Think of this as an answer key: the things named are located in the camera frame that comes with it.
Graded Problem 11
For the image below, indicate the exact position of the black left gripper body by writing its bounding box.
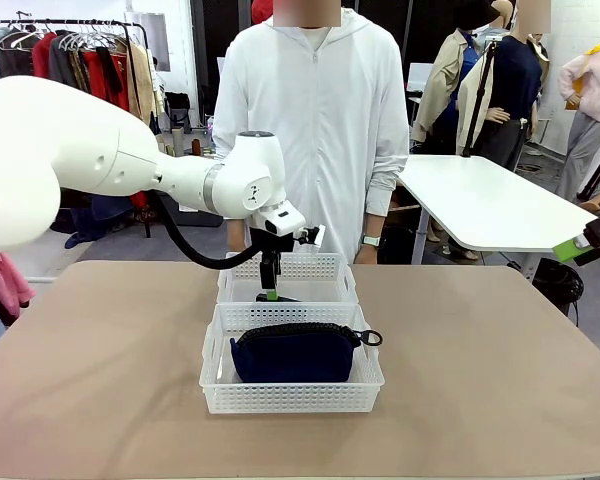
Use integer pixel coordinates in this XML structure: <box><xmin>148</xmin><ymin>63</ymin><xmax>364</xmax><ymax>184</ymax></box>
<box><xmin>252</xmin><ymin>228</ymin><xmax>297</xmax><ymax>257</ymax></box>

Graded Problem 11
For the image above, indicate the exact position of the navy blue zipper pouch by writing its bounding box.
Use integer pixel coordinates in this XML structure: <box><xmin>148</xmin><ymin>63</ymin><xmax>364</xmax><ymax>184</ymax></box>
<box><xmin>228</xmin><ymin>322</ymin><xmax>384</xmax><ymax>385</ymax></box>

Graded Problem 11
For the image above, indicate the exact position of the person's left forearm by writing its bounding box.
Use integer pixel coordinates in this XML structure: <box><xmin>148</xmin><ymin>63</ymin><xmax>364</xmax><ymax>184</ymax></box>
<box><xmin>363</xmin><ymin>149</ymin><xmax>410</xmax><ymax>236</ymax></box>

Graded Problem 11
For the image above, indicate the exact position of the person's right hand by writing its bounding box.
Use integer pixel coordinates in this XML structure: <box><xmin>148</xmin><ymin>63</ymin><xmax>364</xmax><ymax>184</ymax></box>
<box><xmin>228</xmin><ymin>217</ymin><xmax>247</xmax><ymax>253</ymax></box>

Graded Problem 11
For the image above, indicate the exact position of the person's left hand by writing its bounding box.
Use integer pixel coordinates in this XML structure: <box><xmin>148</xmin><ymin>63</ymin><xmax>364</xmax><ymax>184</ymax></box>
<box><xmin>353</xmin><ymin>244</ymin><xmax>382</xmax><ymax>266</ymax></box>

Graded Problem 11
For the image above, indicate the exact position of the white perforated plastic basket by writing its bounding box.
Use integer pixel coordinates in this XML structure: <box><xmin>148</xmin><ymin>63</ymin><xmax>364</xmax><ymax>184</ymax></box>
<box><xmin>198</xmin><ymin>302</ymin><xmax>385</xmax><ymax>415</ymax></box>
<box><xmin>215</xmin><ymin>252</ymin><xmax>360</xmax><ymax>306</ymax></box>

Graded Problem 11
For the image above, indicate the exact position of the grey storage bin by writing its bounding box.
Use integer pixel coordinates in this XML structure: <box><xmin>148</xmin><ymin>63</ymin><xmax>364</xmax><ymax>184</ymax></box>
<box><xmin>157</xmin><ymin>197</ymin><xmax>225</xmax><ymax>229</ymax></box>

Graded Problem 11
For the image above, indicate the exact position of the white table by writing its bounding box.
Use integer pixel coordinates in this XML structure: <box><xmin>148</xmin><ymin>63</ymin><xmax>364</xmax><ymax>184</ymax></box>
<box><xmin>397</xmin><ymin>153</ymin><xmax>600</xmax><ymax>254</ymax></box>

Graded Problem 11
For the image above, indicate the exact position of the person in white hoodie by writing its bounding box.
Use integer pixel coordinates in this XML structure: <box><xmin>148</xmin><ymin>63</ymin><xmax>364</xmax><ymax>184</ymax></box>
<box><xmin>212</xmin><ymin>0</ymin><xmax>410</xmax><ymax>265</ymax></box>

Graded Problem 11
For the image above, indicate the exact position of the beige paper roll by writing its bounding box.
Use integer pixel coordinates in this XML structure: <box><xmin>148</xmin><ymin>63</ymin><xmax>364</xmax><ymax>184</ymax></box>
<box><xmin>152</xmin><ymin>133</ymin><xmax>176</xmax><ymax>157</ymax></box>

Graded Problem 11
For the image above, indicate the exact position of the black chair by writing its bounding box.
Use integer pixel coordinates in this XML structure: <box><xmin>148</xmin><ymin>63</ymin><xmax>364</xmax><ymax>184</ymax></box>
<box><xmin>163</xmin><ymin>91</ymin><xmax>194</xmax><ymax>136</ymax></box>

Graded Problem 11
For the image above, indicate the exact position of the blue denim garment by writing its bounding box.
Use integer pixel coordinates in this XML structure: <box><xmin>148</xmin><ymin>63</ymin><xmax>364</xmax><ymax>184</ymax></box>
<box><xmin>90</xmin><ymin>193</ymin><xmax>134</xmax><ymax>222</ymax></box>

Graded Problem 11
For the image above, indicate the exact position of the dark navy garment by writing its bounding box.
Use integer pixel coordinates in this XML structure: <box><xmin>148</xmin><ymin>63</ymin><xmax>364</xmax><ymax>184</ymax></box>
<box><xmin>48</xmin><ymin>192</ymin><xmax>99</xmax><ymax>250</ymax></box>

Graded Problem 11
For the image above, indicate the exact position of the beige garment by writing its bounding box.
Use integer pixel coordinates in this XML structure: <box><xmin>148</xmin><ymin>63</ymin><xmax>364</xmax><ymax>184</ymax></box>
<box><xmin>124</xmin><ymin>40</ymin><xmax>165</xmax><ymax>135</ymax></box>

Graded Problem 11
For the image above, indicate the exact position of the mannequin in beige trench coat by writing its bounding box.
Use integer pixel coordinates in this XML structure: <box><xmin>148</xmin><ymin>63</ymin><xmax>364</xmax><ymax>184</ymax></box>
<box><xmin>412</xmin><ymin>0</ymin><xmax>486</xmax><ymax>156</ymax></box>

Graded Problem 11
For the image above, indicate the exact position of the white monitor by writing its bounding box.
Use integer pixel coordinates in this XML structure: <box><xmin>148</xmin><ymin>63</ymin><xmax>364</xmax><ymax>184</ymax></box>
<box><xmin>408</xmin><ymin>63</ymin><xmax>434</xmax><ymax>94</ymax></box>

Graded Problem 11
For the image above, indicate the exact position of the black scarf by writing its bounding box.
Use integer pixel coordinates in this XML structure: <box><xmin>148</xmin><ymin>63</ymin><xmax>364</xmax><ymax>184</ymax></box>
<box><xmin>95</xmin><ymin>46</ymin><xmax>125</xmax><ymax>109</ymax></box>

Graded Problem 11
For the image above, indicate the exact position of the red hat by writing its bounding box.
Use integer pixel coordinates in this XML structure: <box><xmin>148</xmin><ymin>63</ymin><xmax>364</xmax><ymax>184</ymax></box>
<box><xmin>251</xmin><ymin>0</ymin><xmax>276</xmax><ymax>26</ymax></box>

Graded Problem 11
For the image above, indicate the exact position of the long red dress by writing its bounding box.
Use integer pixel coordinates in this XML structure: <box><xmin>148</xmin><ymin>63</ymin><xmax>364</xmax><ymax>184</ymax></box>
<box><xmin>82</xmin><ymin>48</ymin><xmax>149</xmax><ymax>209</ymax></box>

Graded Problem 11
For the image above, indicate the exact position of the pink garment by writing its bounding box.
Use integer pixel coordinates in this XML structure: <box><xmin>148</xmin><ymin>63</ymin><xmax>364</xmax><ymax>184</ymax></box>
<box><xmin>0</xmin><ymin>252</ymin><xmax>37</xmax><ymax>326</ymax></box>

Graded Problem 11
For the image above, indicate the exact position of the grey jacket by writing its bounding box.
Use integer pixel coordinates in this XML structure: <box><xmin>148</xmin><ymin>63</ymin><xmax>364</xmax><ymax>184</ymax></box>
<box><xmin>48</xmin><ymin>33</ymin><xmax>89</xmax><ymax>94</ymax></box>

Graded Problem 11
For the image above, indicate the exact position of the red coat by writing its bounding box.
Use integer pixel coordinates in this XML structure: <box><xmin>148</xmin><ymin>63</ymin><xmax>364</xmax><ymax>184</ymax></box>
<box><xmin>31</xmin><ymin>32</ymin><xmax>56</xmax><ymax>81</ymax></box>

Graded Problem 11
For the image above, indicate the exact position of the black metal clothes rack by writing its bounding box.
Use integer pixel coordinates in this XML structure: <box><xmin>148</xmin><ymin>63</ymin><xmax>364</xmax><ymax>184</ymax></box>
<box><xmin>0</xmin><ymin>18</ymin><xmax>154</xmax><ymax>239</ymax></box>

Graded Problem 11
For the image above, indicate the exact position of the dark brown coat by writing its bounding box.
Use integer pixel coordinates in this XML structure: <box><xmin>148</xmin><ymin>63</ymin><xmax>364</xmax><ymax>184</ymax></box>
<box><xmin>0</xmin><ymin>42</ymin><xmax>36</xmax><ymax>80</ymax></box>

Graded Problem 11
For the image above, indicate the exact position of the black cable coil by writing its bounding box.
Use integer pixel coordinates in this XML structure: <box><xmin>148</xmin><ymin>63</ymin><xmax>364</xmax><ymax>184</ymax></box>
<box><xmin>532</xmin><ymin>257</ymin><xmax>586</xmax><ymax>316</ymax></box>

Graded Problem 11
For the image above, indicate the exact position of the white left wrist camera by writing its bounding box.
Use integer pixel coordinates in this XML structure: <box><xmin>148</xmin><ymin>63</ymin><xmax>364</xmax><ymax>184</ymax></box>
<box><xmin>293</xmin><ymin>223</ymin><xmax>327</xmax><ymax>251</ymax></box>

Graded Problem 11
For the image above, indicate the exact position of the black left arm hose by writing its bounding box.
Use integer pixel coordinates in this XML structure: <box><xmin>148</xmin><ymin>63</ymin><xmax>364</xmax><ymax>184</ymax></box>
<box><xmin>149</xmin><ymin>189</ymin><xmax>261</xmax><ymax>271</ymax></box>

